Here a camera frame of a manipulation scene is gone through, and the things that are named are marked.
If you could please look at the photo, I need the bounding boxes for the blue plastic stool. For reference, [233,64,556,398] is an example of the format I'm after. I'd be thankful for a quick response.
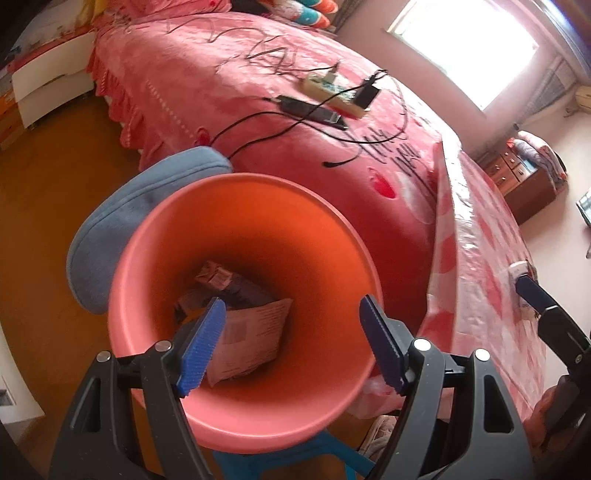
[212,427,377,480]

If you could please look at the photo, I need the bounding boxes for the blue seat cushion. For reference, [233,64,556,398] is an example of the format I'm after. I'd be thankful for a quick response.
[66,147,234,315]

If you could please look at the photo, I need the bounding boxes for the orange plastic bin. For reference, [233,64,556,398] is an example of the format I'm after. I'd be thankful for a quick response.
[107,173,385,453]

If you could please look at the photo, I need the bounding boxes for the pink plastic bag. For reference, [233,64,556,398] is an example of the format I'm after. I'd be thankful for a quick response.
[355,374,402,418]

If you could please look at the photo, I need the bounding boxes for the tangle of thin wires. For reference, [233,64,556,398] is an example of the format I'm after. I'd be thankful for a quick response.
[215,34,303,79]

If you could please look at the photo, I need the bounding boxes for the grey checked curtain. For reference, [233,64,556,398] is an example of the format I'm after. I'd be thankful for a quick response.
[522,60,578,130]

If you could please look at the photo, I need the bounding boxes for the dark wrapper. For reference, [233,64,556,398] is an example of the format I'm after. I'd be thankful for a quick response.
[194,261,273,309]

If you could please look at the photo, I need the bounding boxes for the beige slipper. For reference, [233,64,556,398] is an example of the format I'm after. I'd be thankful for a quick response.
[360,415,402,462]

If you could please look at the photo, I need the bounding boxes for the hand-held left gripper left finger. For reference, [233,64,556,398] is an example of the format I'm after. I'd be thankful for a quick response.
[48,296,228,480]

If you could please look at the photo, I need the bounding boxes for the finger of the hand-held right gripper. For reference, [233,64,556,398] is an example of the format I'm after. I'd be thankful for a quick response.
[540,376,591,455]
[516,272,591,370]

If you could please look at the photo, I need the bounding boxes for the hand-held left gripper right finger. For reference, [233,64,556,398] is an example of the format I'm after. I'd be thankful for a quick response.
[359,294,536,480]

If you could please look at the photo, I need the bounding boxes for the white power strip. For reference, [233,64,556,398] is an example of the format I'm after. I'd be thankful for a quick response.
[302,71,372,120]

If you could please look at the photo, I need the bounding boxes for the pink folded blanket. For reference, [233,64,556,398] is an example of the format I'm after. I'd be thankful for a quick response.
[117,0,232,14]

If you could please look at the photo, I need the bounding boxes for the bed with pink bedspread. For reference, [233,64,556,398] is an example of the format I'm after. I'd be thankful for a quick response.
[88,0,462,296]

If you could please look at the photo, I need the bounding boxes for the white and blue tissue pack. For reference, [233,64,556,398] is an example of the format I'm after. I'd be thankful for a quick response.
[508,261,539,319]

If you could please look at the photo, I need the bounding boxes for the white nightstand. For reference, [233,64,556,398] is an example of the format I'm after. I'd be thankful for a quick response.
[11,28,95,130]

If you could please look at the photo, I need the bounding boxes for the black charger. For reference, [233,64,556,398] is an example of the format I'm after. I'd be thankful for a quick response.
[353,76,382,112]

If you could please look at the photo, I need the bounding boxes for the large window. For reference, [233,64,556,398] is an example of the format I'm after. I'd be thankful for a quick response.
[385,0,541,112]

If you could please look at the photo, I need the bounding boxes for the white printed mailer bag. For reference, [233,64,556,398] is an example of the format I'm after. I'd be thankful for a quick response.
[205,298,294,388]

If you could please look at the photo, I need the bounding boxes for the red striped folded quilt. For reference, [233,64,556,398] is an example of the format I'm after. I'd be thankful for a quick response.
[505,130,566,160]

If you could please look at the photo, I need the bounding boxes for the brown wooden dresser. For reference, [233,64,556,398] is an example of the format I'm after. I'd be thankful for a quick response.
[480,152,561,224]

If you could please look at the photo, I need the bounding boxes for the black charging cable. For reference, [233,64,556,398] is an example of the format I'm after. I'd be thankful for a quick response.
[210,96,324,160]
[321,69,409,168]

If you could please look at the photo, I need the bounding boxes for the grey folded quilt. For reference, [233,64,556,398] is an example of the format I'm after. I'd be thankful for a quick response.
[522,152,568,186]

